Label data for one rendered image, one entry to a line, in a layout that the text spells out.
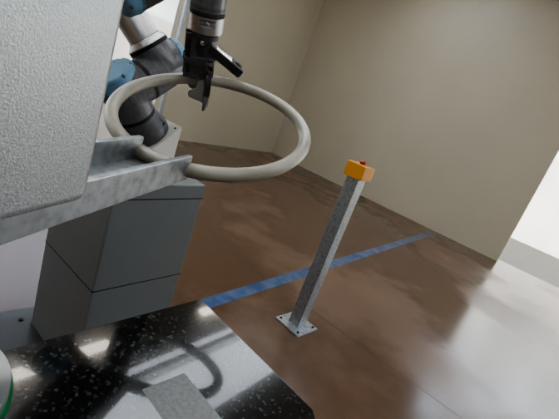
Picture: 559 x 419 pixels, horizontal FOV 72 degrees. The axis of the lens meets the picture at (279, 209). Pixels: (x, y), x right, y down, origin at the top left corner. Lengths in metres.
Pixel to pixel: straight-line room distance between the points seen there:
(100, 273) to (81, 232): 0.17
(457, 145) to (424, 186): 0.83
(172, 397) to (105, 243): 0.89
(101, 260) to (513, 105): 6.32
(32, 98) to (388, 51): 7.46
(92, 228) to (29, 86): 1.19
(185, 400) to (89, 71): 0.48
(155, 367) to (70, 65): 0.49
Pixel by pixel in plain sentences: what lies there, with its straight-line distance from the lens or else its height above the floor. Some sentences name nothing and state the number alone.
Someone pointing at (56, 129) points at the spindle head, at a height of 1.21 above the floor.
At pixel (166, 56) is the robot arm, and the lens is 1.52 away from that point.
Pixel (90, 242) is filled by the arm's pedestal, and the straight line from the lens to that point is 1.55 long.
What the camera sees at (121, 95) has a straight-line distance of 1.02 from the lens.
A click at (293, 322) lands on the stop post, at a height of 0.02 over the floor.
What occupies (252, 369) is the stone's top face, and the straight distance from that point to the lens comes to 0.76.
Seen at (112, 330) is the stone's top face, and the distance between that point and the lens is 0.77.
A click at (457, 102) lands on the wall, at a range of 7.11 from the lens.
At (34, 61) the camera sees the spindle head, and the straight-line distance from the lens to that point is 0.36.
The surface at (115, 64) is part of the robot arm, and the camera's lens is 1.51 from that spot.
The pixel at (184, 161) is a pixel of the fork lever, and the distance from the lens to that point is 0.76.
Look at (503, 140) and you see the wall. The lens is 6.90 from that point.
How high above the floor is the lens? 1.30
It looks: 16 degrees down
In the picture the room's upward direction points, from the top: 20 degrees clockwise
